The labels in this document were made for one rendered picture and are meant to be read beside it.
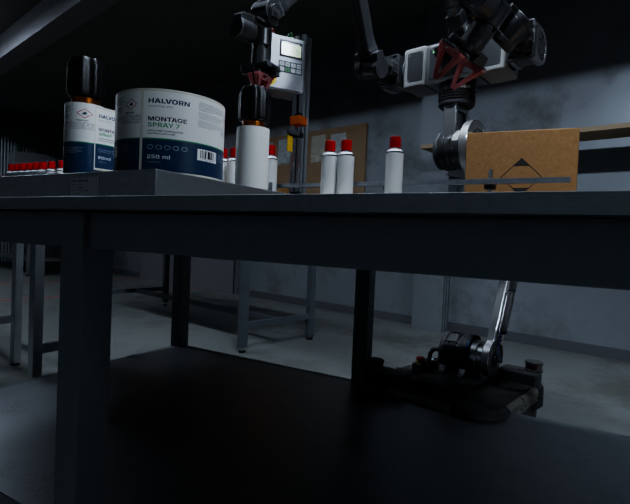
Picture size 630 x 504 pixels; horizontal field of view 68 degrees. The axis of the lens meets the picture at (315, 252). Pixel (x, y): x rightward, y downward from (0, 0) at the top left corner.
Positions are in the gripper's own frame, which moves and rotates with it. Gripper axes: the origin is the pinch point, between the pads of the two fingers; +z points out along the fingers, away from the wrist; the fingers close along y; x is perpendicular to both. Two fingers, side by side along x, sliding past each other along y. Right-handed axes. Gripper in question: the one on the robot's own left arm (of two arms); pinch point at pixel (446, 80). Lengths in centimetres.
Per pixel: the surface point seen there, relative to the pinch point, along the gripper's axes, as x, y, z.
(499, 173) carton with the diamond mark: 13.2, -33.8, 13.0
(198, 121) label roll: -3, 57, 27
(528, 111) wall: -96, -298, -7
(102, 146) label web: -34, 55, 52
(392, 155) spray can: -6.0, -9.5, 24.1
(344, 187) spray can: -11.8, -6.8, 40.3
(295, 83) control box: -58, -14, 29
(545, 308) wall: 21, -295, 102
